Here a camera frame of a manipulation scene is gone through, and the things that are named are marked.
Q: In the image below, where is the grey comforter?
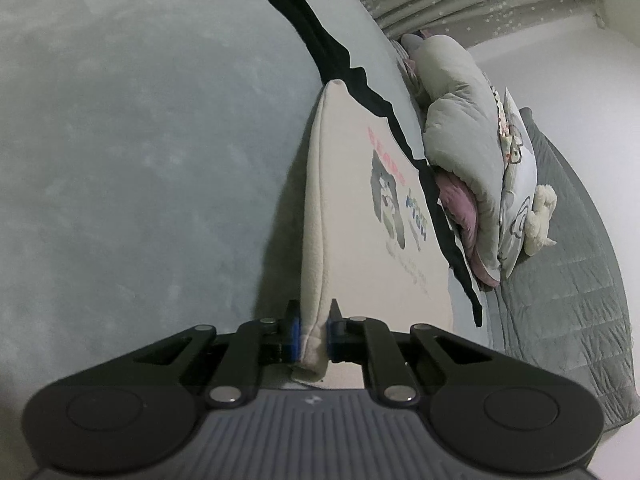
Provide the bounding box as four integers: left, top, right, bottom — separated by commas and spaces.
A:
400, 34, 503, 281

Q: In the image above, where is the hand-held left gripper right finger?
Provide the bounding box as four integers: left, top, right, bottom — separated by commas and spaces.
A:
326, 299, 493, 406

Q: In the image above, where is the pink pillow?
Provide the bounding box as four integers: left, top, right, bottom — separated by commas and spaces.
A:
435, 172, 501, 288

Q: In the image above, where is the white printed pillow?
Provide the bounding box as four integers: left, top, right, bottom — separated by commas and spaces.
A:
482, 72, 538, 278

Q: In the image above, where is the cream plush toy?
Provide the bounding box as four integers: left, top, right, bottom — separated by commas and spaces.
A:
522, 185, 558, 256

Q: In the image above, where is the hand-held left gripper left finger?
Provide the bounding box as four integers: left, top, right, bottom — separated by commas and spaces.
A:
134, 300, 302, 408

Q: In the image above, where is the black garment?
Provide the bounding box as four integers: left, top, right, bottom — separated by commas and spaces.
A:
227, 0, 485, 330

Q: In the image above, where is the cream printed pillowcase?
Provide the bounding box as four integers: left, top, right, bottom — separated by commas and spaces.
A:
292, 80, 453, 391

